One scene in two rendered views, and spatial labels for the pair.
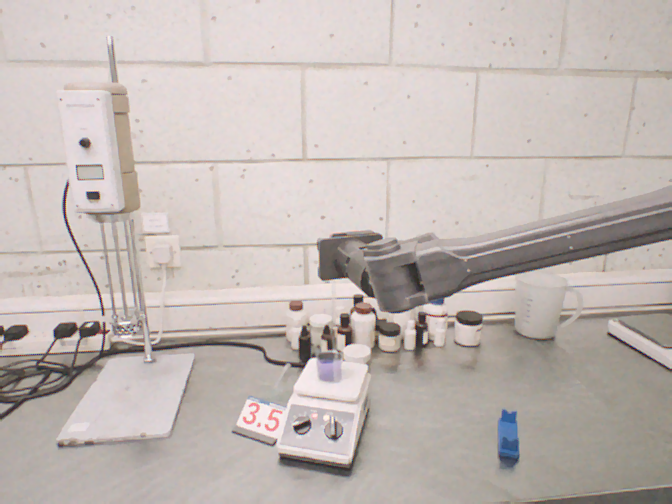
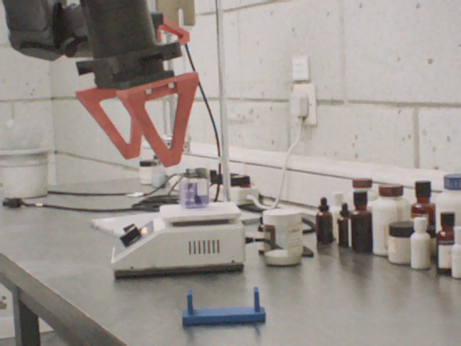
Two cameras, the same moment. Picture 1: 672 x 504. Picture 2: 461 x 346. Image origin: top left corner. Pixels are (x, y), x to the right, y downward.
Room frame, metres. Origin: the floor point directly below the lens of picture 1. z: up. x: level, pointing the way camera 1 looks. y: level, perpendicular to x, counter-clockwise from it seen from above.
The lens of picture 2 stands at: (0.38, -1.31, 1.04)
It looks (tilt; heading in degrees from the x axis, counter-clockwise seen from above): 7 degrees down; 71
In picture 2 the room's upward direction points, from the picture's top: 2 degrees counter-clockwise
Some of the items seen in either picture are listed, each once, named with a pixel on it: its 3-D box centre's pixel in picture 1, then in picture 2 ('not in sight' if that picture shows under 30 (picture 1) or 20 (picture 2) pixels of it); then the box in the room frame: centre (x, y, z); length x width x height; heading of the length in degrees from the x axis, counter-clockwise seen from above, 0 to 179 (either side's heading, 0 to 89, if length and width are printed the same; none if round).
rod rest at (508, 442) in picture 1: (509, 431); (223, 305); (0.70, -0.31, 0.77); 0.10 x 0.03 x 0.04; 162
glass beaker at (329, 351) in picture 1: (327, 360); (192, 184); (0.77, 0.02, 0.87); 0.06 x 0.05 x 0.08; 133
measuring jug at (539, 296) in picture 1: (543, 306); not in sight; (1.13, -0.55, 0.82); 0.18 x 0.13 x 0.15; 46
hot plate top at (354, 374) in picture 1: (332, 378); (199, 212); (0.77, 0.01, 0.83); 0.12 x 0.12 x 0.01; 76
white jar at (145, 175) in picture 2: not in sight; (150, 171); (0.97, 1.13, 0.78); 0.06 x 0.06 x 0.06
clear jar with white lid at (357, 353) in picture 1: (356, 366); (282, 237); (0.89, -0.04, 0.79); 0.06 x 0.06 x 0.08
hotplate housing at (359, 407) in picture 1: (329, 406); (183, 240); (0.75, 0.01, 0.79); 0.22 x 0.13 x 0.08; 166
